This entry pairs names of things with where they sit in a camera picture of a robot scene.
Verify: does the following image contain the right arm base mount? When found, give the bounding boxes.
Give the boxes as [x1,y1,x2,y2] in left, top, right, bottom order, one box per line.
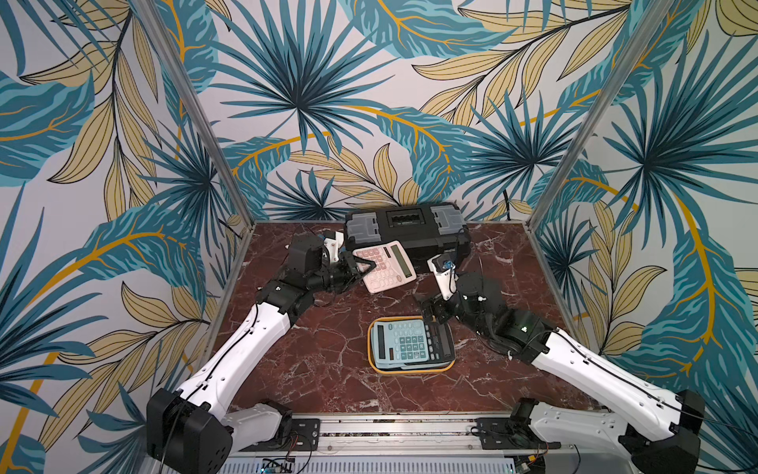
[470,398,562,453]

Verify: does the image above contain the pink calculator face down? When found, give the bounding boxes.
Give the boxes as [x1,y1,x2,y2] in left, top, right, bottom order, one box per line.
[353,241,417,294]

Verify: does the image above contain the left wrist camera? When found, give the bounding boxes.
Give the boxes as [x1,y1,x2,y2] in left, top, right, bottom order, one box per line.
[324,230,345,265]

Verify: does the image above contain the aluminium frame post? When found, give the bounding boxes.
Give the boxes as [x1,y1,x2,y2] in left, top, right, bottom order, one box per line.
[525,0,674,234]
[133,0,255,231]

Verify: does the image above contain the left aluminium frame post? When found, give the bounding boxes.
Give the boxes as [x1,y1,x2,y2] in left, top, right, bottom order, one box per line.
[133,0,255,231]

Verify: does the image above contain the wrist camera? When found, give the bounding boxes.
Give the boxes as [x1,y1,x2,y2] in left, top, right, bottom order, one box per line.
[324,230,345,265]
[428,252,457,301]

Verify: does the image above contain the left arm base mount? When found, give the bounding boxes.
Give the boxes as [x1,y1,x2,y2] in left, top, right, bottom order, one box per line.
[227,401,321,452]

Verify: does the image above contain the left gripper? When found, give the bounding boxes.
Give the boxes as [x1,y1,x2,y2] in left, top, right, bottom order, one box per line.
[309,250,378,294]

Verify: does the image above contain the light blue calculator face down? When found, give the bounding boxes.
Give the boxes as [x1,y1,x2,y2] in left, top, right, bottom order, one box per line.
[370,319,430,371]

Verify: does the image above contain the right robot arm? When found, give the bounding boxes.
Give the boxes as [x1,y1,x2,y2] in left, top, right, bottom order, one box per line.
[420,268,705,473]

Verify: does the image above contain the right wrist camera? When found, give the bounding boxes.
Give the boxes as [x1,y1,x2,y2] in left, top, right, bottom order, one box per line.
[428,252,457,301]

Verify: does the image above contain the right aluminium frame post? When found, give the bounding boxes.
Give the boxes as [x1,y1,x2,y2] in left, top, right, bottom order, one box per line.
[525,0,674,234]

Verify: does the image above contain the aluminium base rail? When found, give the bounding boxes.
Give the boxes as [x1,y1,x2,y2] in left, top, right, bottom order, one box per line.
[135,411,647,474]

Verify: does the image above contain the black plastic toolbox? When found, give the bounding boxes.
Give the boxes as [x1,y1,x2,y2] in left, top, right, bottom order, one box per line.
[343,203,472,274]

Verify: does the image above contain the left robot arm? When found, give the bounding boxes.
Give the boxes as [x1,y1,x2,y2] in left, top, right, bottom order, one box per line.
[146,235,377,473]

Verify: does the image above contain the yellow plastic tray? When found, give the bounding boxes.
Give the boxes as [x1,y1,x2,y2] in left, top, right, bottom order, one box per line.
[367,316,456,375]

